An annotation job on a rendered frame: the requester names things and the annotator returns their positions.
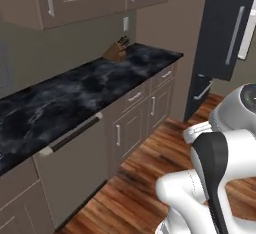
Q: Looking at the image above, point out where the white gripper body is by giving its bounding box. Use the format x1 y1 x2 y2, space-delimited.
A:
182 121 215 145

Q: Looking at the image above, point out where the black fridge drawer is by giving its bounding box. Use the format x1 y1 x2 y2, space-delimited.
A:
183 73 215 123

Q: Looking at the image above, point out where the black fridge door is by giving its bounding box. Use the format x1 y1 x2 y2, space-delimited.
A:
194 0 256 82

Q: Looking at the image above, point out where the white fridge door lining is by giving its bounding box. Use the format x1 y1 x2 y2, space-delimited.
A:
236 0 256 61

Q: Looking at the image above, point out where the taupe base cupboard door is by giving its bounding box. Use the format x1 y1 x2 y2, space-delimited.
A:
148 78 176 135
112 99 150 173

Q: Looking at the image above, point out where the wooden knife block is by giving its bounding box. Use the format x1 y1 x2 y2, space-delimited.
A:
102 35 132 63

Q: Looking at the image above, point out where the taupe dishwasher door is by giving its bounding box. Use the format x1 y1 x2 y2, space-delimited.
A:
33 111 110 230

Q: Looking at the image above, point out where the plain taupe drawer front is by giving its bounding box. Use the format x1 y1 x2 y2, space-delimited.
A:
0 157 41 210

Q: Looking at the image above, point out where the plain taupe cupboard door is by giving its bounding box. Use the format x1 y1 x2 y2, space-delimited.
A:
0 180 55 234

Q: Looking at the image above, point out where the silver fridge drawer handle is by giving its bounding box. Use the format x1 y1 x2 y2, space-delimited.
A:
193 80 215 101

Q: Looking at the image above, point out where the silver base cupboard handle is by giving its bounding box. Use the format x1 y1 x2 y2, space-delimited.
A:
150 95 157 117
115 123 122 148

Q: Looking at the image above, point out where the long silver fridge door handle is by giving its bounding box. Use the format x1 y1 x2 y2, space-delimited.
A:
224 5 246 67

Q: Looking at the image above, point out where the black dishwasher handle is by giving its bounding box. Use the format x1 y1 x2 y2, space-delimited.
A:
37 111 104 158

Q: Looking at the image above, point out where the white wall socket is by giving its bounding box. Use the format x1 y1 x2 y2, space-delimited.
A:
122 16 130 33

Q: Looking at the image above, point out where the wide taupe wall cupboard door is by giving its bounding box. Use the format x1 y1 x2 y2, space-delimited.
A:
32 0 128 31

